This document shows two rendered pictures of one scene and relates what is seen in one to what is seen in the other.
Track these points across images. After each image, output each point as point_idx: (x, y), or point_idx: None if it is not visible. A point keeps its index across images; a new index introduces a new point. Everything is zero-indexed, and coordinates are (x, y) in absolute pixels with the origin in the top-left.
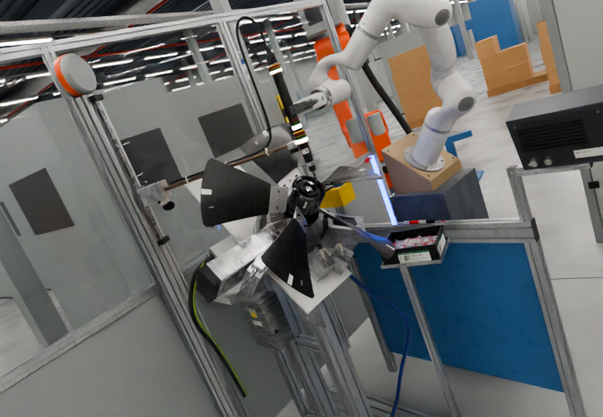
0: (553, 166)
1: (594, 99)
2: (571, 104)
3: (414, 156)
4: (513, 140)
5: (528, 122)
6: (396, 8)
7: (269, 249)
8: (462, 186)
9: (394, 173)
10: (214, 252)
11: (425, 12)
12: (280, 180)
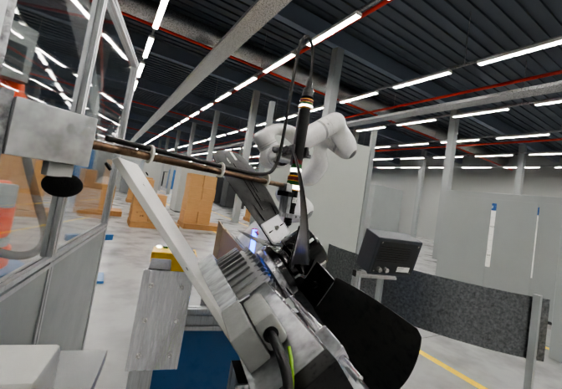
0: (382, 274)
1: (416, 240)
2: (406, 238)
3: (243, 243)
4: (375, 251)
5: (390, 242)
6: (343, 130)
7: (401, 319)
8: None
9: (225, 253)
10: (278, 323)
11: (351, 145)
12: (263, 222)
